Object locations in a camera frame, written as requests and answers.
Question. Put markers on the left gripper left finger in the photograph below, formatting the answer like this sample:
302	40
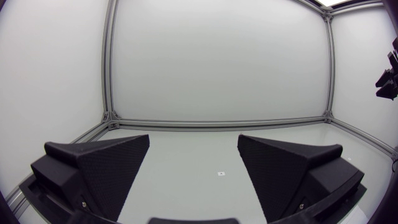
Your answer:
105	174

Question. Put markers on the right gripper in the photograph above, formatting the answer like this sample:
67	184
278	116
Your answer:
395	62

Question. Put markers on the white paper sheet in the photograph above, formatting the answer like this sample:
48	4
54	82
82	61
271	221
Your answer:
354	217

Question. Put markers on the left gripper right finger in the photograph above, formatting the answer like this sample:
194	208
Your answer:
280	174

